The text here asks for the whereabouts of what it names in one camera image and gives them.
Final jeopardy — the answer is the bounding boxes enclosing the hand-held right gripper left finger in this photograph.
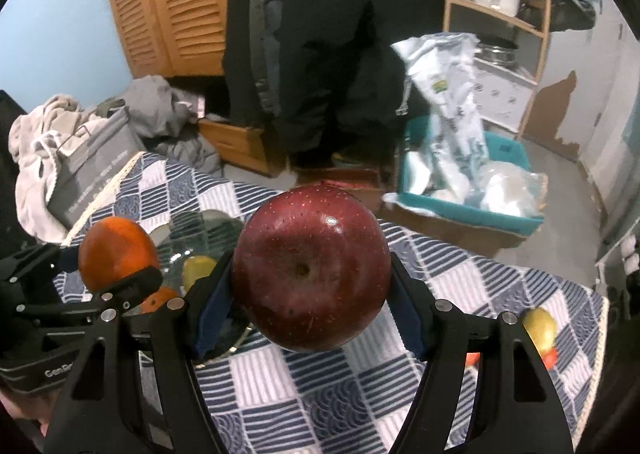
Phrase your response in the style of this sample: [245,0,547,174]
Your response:
[45,249,251,454]

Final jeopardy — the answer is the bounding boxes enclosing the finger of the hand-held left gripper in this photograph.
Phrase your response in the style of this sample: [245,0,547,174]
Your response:
[97,266,164,311]
[0,243,82,286]

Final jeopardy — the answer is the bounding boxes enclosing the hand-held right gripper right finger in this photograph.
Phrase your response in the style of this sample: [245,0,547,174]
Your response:
[385,251,576,454]

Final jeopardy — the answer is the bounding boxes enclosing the orange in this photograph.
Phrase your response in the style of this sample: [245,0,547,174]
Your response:
[78,216,161,292]
[141,285,181,314]

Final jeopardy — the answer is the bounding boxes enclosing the yellow-green pear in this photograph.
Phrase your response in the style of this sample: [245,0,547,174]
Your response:
[181,255,218,287]
[522,308,558,352]

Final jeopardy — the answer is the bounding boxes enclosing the green glass plate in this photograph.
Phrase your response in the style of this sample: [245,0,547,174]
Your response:
[145,209,253,365]

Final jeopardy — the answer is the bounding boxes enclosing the red apple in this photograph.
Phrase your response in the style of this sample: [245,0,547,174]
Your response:
[231,184,392,354]

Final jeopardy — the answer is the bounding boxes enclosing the person's left hand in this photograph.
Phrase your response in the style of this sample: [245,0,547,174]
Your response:
[0,391,56,440]

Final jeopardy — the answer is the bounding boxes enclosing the large cardboard box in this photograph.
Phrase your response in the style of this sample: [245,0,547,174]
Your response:
[380,199,531,260]

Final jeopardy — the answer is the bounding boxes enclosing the grey fabric storage bag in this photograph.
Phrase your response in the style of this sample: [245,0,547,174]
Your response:
[47,106,146,237]

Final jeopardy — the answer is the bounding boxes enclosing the blue white patterned tablecloth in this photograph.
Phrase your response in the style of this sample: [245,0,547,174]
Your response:
[52,151,611,454]

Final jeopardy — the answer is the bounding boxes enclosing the teal basket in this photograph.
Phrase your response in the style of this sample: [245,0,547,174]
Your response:
[397,116,546,235]

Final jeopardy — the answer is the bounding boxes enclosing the cardboard box with red label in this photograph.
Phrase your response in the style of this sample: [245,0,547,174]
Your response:
[290,166,386,207]

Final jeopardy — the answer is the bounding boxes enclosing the wooden drawer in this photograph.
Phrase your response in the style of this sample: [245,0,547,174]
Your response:
[197,118,273,177]

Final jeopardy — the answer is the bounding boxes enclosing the clear plastic bag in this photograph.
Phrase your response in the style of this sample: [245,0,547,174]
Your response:
[470,160,548,217]

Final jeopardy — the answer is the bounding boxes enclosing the pile of grey clothes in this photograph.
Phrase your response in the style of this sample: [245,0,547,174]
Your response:
[92,75,223,177]

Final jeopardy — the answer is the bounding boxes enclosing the metal shoe rack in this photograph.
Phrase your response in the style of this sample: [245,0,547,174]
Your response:
[595,229,640,305]

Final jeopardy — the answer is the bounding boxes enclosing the white printed plastic bag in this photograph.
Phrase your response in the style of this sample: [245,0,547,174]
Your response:
[390,32,491,195]

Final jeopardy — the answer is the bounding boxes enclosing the rows of shoes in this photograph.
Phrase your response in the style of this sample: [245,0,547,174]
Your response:
[620,236,640,275]

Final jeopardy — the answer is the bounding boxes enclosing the white drawer box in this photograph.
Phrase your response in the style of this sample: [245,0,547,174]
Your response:
[472,58,538,127]

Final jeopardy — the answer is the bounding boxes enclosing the dark jacket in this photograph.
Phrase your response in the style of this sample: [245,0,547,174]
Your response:
[222,0,261,127]

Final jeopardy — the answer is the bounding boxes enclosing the black hooded coat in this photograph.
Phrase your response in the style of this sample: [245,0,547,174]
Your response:
[270,0,446,170]

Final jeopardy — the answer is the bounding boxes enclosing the grey jacket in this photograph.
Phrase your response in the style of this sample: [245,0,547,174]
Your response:
[247,0,291,117]

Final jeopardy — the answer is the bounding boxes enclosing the wooden louvered wardrobe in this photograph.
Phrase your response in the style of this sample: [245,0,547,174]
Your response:
[100,0,241,80]

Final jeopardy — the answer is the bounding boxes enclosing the steel pot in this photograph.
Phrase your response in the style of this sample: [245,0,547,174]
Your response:
[475,36,518,65]

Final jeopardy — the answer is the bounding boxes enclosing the dark hanging bag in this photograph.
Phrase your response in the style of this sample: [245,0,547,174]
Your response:
[520,0,597,32]

